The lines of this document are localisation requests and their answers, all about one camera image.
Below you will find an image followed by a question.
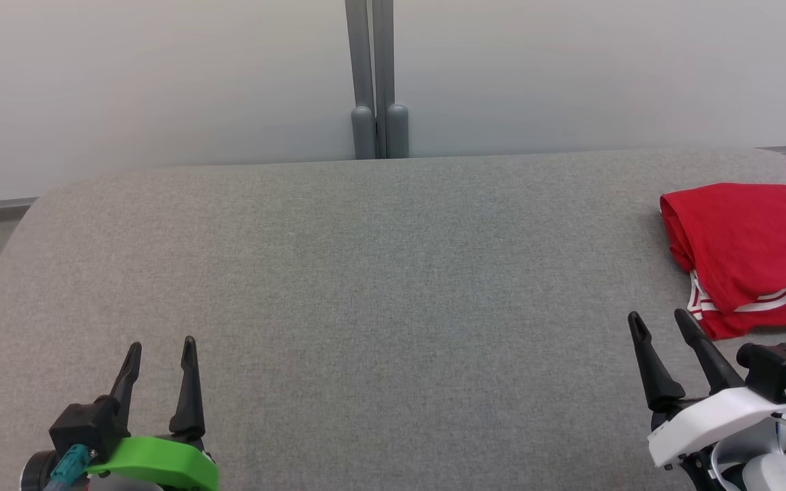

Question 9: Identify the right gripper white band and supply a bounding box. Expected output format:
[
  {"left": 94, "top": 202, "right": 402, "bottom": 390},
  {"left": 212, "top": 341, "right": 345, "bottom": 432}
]
[{"left": 628, "top": 308, "right": 786, "bottom": 470}]

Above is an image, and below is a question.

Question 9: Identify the grey partition post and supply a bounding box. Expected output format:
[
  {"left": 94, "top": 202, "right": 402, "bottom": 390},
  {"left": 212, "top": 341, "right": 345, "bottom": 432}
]
[
  {"left": 373, "top": 0, "right": 410, "bottom": 160},
  {"left": 345, "top": 0, "right": 377, "bottom": 161}
]

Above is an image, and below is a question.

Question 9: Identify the red white Bulls jersey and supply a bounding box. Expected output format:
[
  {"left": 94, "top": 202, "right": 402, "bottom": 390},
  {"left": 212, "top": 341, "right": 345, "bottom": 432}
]
[{"left": 659, "top": 183, "right": 786, "bottom": 318}]

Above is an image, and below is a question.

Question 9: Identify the left arm cable teal plug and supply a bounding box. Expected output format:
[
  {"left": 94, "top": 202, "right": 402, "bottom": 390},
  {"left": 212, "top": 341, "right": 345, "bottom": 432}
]
[{"left": 45, "top": 443, "right": 91, "bottom": 491}]

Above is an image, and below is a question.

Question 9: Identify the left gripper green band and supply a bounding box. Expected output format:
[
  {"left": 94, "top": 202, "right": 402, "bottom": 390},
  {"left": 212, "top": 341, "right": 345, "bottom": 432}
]
[{"left": 86, "top": 336, "right": 220, "bottom": 491}]

